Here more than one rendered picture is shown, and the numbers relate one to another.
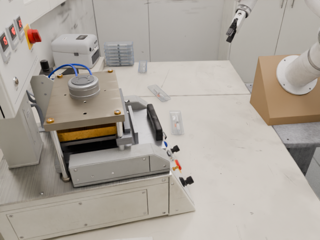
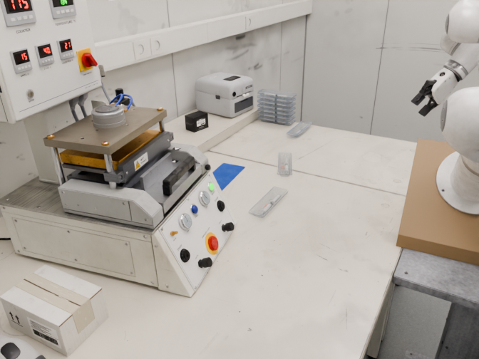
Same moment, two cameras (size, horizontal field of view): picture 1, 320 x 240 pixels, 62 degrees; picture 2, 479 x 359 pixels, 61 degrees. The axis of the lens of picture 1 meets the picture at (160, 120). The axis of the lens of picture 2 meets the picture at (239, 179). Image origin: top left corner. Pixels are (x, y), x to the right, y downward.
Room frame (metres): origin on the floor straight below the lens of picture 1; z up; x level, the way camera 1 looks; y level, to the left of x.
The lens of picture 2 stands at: (-0.03, -0.60, 1.46)
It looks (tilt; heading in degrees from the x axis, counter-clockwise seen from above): 28 degrees down; 32
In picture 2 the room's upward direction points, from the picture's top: 1 degrees counter-clockwise
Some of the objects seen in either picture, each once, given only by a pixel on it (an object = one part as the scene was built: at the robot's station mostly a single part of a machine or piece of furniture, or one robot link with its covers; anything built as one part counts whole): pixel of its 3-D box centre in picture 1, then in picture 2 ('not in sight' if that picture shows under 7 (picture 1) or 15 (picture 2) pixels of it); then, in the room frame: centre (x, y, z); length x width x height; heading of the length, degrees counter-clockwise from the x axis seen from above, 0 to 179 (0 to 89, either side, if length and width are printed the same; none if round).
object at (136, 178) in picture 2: (92, 131); (117, 167); (0.64, 0.20, 0.98); 0.20 x 0.17 x 0.03; 12
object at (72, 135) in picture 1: (88, 105); (115, 137); (0.65, 0.20, 1.07); 0.22 x 0.17 x 0.10; 12
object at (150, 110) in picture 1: (154, 120); (179, 174); (0.68, 0.02, 0.99); 0.15 x 0.02 x 0.04; 12
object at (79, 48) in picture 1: (76, 50); (225, 93); (1.66, 0.51, 0.88); 0.25 x 0.20 x 0.17; 85
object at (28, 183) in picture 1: (84, 147); (110, 184); (0.63, 0.23, 0.93); 0.46 x 0.35 x 0.01; 102
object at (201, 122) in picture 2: (70, 76); (197, 121); (1.38, 0.49, 0.83); 0.09 x 0.06 x 0.07; 167
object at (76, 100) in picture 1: (75, 98); (105, 128); (0.65, 0.23, 1.08); 0.31 x 0.24 x 0.13; 12
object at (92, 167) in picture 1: (121, 163); (110, 202); (0.52, 0.10, 0.96); 0.25 x 0.05 x 0.07; 102
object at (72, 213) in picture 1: (101, 164); (131, 211); (0.66, 0.19, 0.84); 0.53 x 0.37 x 0.17; 102
